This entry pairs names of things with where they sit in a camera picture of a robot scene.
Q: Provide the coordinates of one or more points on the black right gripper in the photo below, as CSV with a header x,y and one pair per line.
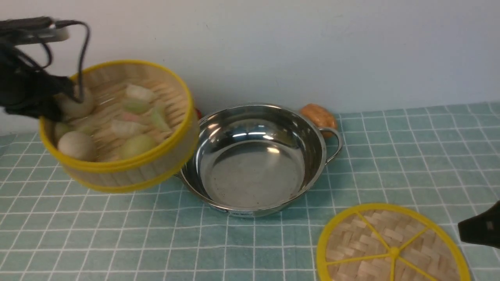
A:
x,y
482,229

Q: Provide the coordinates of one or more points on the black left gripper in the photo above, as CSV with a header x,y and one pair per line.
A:
x,y
26,89

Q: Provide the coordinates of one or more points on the woven bamboo steamer lid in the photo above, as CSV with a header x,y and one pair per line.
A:
x,y
383,242

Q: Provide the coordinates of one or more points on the bamboo steamer basket yellow rim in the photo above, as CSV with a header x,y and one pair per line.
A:
x,y
109,173

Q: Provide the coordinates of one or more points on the white dumpling top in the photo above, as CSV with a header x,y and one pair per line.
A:
x,y
140,93

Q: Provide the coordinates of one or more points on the stainless steel pot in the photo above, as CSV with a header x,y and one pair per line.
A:
x,y
253,160

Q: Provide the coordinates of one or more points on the white round bun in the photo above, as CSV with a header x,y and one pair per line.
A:
x,y
73,110

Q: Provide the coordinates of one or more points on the green dumpling far left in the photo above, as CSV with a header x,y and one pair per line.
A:
x,y
61,129

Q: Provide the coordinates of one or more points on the green dumpling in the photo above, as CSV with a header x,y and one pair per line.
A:
x,y
61,129
134,106
158,119

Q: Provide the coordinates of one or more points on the white bun front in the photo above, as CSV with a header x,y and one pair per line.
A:
x,y
78,145

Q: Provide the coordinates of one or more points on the green checkered tablecloth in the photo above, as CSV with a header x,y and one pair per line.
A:
x,y
440,161

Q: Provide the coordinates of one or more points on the pink white dumpling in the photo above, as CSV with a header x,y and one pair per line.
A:
x,y
127,125

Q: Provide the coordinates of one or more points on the green dumpling centre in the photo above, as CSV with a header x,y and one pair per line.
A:
x,y
134,106

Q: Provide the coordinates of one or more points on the yellow-green round bun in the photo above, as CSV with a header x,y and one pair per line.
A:
x,y
136,145

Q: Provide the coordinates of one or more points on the green dumpling right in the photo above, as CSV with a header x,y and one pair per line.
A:
x,y
158,119

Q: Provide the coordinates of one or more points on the brown bread roll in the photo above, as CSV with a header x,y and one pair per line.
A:
x,y
321,117

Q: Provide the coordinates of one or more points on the wrist camera left gripper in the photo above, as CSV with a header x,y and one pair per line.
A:
x,y
23,31

